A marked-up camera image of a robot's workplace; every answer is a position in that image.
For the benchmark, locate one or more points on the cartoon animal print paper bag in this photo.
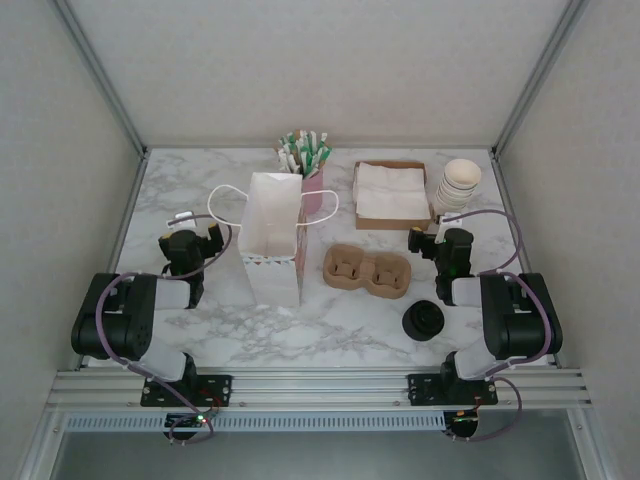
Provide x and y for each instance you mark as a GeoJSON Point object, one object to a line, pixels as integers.
{"type": "Point", "coordinates": [270, 210]}

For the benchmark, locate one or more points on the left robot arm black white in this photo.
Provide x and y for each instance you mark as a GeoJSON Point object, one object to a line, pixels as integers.
{"type": "Point", "coordinates": [115, 325]}

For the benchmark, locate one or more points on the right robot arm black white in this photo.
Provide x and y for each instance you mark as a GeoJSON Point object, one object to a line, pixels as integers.
{"type": "Point", "coordinates": [520, 320]}

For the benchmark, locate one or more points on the brown cardboard tray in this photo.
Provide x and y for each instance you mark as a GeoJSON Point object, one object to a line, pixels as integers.
{"type": "Point", "coordinates": [390, 224]}

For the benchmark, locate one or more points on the bundle of wrapped straws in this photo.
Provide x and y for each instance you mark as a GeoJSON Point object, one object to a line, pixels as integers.
{"type": "Point", "coordinates": [390, 190]}

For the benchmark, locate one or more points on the black cup lid stack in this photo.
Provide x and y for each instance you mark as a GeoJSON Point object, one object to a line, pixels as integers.
{"type": "Point", "coordinates": [422, 320]}

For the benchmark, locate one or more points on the white paper cup stack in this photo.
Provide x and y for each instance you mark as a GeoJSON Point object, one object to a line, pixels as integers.
{"type": "Point", "coordinates": [462, 172]}

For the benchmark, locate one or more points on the brown pulp cup carrier stack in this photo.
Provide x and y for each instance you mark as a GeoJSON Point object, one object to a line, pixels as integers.
{"type": "Point", "coordinates": [350, 291]}

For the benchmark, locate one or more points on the pink cup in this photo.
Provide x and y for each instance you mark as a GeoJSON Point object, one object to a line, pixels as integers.
{"type": "Point", "coordinates": [314, 200]}

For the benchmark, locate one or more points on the white sugar packet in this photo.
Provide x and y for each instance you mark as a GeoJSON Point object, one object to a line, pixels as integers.
{"type": "Point", "coordinates": [289, 161]}
{"type": "Point", "coordinates": [324, 139]}

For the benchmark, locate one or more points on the green sugar packet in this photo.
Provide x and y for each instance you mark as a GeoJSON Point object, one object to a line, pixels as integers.
{"type": "Point", "coordinates": [306, 156]}
{"type": "Point", "coordinates": [320, 157]}

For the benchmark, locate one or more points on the brown sugar packet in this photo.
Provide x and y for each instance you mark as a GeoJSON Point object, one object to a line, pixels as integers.
{"type": "Point", "coordinates": [297, 134]}

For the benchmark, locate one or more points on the controller circuit board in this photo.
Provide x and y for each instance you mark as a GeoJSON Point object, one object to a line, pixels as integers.
{"type": "Point", "coordinates": [190, 421]}
{"type": "Point", "coordinates": [462, 422]}

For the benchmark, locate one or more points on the aluminium frame post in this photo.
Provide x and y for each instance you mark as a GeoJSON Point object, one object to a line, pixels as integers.
{"type": "Point", "coordinates": [540, 75]}
{"type": "Point", "coordinates": [100, 75]}

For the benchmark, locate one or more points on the aluminium slotted rail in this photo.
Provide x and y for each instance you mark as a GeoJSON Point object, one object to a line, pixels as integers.
{"type": "Point", "coordinates": [320, 387]}

